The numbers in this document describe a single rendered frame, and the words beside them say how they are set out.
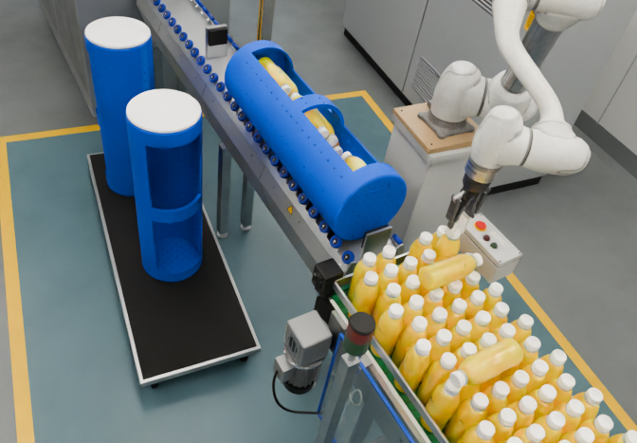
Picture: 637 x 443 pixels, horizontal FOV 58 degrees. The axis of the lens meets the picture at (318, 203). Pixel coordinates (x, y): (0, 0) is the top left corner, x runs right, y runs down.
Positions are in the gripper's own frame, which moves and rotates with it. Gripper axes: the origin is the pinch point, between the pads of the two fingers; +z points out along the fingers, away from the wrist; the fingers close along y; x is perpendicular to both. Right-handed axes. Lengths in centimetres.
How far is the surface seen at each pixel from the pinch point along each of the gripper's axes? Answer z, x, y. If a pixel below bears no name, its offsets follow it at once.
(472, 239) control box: 11.3, 0.0, -11.1
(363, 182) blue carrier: -2.4, -24.6, 18.5
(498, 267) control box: 11.4, 12.3, -11.1
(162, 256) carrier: 104, -107, 58
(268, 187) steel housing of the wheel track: 34, -68, 26
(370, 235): 14.8, -17.1, 16.8
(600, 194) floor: 121, -59, -228
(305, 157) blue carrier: 4, -48, 25
